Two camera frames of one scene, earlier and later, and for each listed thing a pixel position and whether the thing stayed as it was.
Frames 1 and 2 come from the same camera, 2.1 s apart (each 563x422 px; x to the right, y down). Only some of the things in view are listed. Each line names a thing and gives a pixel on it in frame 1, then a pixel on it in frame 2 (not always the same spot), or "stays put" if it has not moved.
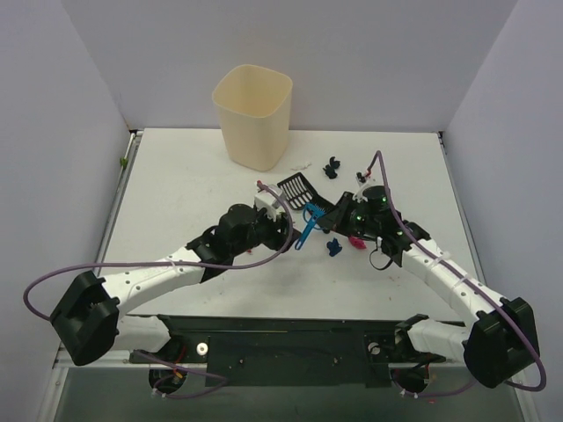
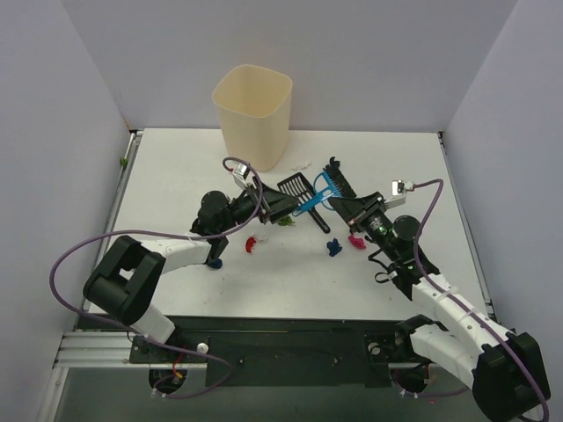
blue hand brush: (314, 210) to (325, 188)
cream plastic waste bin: (254, 102) stays put
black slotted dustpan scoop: (298, 192) stays put
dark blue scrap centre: (333, 246) stays put
